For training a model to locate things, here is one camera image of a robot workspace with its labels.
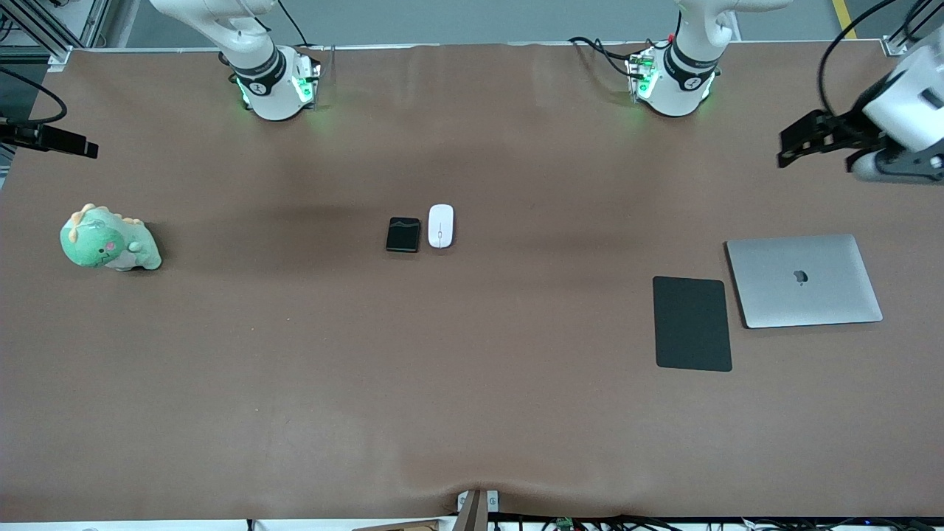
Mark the aluminium frame profile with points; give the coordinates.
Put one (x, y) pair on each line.
(896, 44)
(51, 40)

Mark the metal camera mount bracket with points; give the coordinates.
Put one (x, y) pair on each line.
(472, 516)

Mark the green dinosaur plush toy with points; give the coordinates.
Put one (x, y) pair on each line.
(99, 240)

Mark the black mouse pad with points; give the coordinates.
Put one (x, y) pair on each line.
(692, 324)

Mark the green connector plug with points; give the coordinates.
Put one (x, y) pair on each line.
(566, 523)

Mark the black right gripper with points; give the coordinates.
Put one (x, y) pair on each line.
(46, 137)

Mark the silver laptop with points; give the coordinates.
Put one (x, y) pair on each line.
(804, 280)

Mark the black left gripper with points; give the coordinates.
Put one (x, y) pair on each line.
(847, 130)

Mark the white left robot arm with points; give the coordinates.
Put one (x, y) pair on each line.
(682, 81)

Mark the white computer mouse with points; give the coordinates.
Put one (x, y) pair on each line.
(441, 226)

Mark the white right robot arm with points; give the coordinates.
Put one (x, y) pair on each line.
(265, 88)

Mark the brown table cover mat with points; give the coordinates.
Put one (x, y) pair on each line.
(472, 383)

